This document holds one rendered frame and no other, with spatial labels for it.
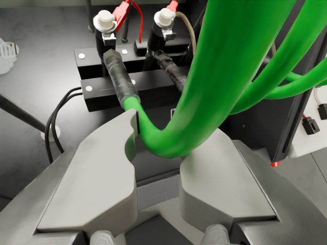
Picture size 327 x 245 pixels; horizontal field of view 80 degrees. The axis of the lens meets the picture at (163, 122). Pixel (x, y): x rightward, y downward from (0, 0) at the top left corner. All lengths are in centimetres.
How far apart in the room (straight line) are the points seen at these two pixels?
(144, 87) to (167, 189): 20
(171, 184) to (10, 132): 37
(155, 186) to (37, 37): 47
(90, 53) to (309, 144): 50
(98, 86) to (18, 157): 25
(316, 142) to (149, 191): 39
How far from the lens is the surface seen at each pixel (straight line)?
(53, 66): 58
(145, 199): 38
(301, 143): 54
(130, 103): 16
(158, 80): 39
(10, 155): 54
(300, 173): 201
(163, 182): 39
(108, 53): 24
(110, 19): 28
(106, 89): 37
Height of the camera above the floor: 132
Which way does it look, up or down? 70 degrees down
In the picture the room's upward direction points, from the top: 47 degrees clockwise
